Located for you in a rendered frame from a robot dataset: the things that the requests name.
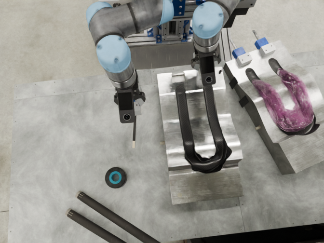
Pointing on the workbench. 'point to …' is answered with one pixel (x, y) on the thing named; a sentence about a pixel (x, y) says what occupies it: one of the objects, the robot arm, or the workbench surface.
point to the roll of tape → (114, 175)
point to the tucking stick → (134, 133)
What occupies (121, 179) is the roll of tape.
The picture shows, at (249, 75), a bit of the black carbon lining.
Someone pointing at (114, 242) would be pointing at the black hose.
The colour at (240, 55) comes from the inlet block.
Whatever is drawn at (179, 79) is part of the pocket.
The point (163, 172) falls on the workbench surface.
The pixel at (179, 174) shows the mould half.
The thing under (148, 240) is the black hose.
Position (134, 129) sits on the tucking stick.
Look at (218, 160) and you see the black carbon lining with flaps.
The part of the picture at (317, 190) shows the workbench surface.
